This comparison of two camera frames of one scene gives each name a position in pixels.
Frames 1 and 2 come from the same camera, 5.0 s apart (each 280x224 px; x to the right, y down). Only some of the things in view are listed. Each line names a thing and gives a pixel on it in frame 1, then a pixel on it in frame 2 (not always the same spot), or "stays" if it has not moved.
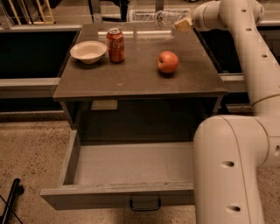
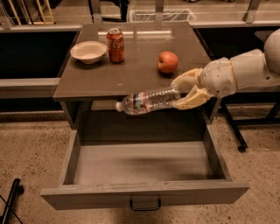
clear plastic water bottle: (168, 18) to (153, 99)
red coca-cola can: (115, 43) stays
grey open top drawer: (123, 174) stays
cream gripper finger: (185, 24) to (187, 80)
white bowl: (89, 52) stays
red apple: (167, 62) stays
